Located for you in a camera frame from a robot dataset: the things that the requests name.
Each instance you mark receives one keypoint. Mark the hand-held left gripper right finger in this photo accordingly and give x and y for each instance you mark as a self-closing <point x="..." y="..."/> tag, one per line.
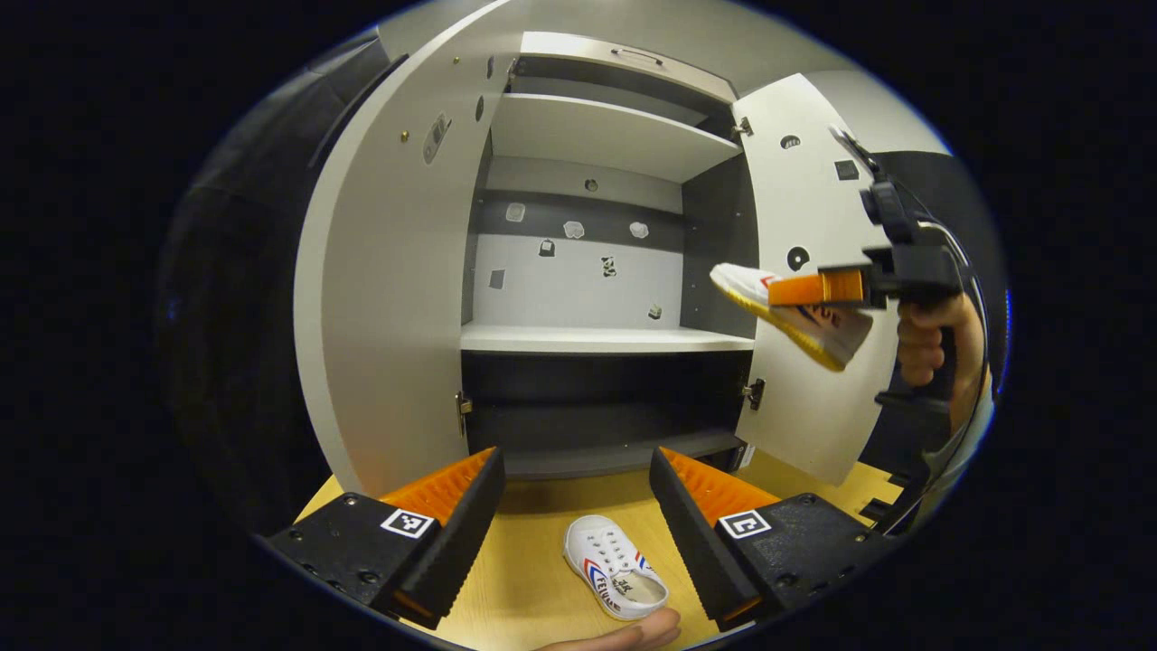
<point x="696" y="542"/>

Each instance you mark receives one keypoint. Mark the white shoe cabinet door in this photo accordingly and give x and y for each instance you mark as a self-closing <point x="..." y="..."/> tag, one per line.
<point x="804" y="416"/>
<point x="389" y="298"/>

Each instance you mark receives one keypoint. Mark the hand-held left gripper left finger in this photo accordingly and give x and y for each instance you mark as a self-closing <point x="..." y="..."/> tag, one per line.
<point x="465" y="542"/>

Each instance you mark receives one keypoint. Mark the small black table block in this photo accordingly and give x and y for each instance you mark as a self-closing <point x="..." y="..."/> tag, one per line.
<point x="875" y="508"/>
<point x="901" y="477"/>

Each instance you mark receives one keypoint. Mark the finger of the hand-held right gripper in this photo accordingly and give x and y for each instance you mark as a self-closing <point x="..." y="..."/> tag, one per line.
<point x="813" y="287"/>

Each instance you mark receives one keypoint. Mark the white canvas shoe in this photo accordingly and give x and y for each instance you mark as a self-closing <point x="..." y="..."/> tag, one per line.
<point x="601" y="547"/>
<point x="827" y="330"/>

